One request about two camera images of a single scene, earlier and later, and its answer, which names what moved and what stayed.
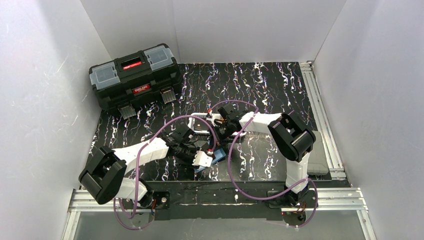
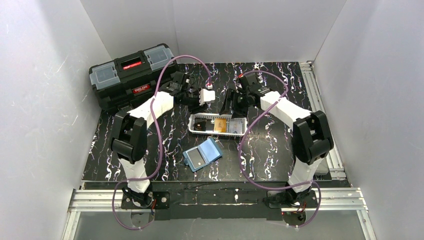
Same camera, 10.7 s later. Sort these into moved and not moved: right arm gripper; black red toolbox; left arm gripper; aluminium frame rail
Moved: left arm gripper; right arm gripper
Not moved: black red toolbox; aluminium frame rail
